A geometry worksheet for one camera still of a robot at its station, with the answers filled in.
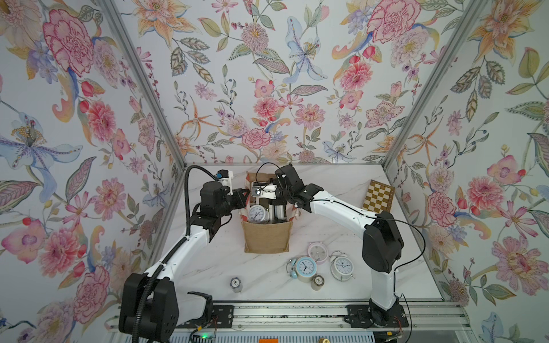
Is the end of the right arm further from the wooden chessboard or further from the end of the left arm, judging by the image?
the wooden chessboard

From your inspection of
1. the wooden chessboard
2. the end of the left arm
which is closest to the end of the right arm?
the end of the left arm

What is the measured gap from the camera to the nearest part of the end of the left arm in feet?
2.00
